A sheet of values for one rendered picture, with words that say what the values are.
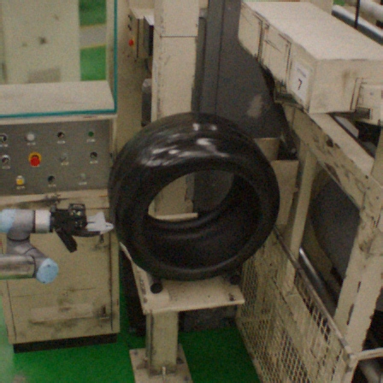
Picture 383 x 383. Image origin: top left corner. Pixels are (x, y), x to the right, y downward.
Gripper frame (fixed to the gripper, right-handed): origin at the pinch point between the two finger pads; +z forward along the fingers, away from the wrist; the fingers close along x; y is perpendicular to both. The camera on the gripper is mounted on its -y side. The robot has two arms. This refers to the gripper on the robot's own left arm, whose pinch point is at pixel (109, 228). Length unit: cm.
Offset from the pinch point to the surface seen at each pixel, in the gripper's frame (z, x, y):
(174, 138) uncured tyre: 15.4, -3.9, 36.0
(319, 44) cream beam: 43, -24, 74
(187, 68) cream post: 24, 27, 48
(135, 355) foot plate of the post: 28, 42, -105
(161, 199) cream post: 23.1, 26.7, -4.5
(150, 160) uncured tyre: 8.0, -7.4, 29.9
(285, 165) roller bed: 67, 20, 17
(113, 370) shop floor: 16, 35, -108
